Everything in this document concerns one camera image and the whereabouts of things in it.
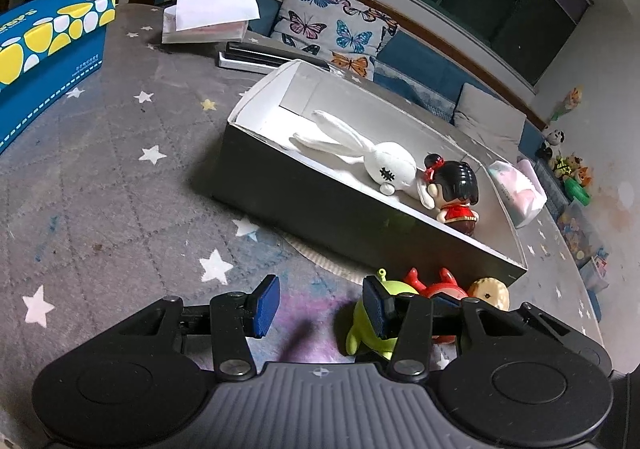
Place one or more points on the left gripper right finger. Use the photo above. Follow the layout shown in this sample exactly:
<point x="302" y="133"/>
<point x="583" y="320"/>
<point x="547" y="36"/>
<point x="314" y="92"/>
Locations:
<point x="396" y="311"/>

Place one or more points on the pastel tissue pack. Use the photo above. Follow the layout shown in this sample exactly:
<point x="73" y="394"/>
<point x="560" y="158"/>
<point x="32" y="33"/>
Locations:
<point x="519" y="189"/>

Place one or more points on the grey cushion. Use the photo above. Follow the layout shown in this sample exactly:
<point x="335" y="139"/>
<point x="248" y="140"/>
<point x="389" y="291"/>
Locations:
<point x="490" y="121"/>

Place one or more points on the pile of floor toys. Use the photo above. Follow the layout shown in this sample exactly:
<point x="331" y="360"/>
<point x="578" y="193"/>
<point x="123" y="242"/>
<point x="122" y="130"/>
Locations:
<point x="566" y="180"/>

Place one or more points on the white plush rabbit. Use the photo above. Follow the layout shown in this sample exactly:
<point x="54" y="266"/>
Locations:
<point x="390" y="165"/>

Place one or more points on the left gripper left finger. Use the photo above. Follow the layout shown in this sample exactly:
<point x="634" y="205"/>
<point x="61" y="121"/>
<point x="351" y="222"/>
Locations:
<point x="235" y="316"/>

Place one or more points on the blue sofa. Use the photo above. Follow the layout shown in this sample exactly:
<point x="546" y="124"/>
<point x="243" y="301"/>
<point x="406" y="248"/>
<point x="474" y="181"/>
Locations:
<point x="414" y="70"/>

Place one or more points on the green alien toy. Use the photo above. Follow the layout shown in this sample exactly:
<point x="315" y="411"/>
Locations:
<point x="361" y="331"/>

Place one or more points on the white paper card holder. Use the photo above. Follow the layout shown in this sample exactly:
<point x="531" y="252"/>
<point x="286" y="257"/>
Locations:
<point x="207" y="21"/>

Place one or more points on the blue yellow tissue box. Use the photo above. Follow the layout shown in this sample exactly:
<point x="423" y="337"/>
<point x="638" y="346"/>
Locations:
<point x="47" y="48"/>

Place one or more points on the black-haired girl doll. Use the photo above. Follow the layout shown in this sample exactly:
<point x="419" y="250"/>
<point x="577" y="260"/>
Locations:
<point x="453" y="187"/>

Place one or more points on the black flat box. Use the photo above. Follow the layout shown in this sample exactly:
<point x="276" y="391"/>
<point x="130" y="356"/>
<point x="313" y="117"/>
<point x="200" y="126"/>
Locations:
<point x="258" y="58"/>

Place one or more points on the tan peanut toy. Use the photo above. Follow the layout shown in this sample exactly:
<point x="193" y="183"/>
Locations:
<point x="492" y="291"/>

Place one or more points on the grey white cardboard tray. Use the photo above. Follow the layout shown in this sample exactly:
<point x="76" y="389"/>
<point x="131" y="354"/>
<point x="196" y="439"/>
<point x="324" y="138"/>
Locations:
<point x="351" y="167"/>

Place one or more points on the red round figure toy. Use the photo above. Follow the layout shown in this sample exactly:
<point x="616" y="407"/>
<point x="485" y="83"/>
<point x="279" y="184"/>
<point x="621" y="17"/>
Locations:
<point x="446" y="296"/>

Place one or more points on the butterfly print pillow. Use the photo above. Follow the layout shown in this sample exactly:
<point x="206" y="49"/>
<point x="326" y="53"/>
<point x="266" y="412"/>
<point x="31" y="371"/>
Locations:
<point x="346" y="33"/>

